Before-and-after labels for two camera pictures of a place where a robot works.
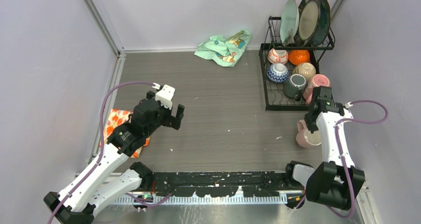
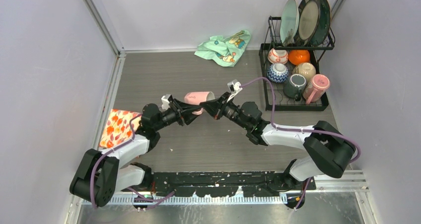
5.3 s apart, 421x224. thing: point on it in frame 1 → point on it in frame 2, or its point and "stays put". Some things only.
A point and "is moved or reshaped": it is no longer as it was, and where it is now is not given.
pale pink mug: (305, 138) is moved or reshaped
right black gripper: (311, 125) → (216, 106)
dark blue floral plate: (324, 26) stays put
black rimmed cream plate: (309, 14) stays put
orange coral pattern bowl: (277, 56) stays put
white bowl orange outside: (298, 56) stays put
